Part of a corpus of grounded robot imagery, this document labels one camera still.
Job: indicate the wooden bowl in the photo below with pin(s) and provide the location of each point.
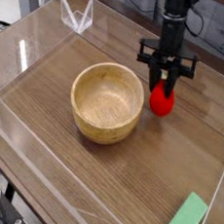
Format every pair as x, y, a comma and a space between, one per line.
107, 100

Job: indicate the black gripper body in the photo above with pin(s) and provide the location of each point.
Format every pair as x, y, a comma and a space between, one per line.
169, 53

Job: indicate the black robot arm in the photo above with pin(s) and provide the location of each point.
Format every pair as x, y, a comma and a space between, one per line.
179, 8

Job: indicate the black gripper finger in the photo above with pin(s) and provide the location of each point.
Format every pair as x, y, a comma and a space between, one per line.
154, 75
171, 80

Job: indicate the black device bottom left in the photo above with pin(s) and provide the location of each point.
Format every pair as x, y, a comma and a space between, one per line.
8, 215

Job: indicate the red plush fruit green top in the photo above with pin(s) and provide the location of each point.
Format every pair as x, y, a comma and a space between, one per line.
161, 105

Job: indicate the clear acrylic enclosure wall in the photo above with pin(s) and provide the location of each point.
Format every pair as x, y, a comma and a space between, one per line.
67, 178

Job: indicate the clear acrylic corner bracket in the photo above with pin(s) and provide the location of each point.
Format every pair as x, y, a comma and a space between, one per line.
76, 20

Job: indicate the green rectangular block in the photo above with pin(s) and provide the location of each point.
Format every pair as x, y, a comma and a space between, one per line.
191, 212

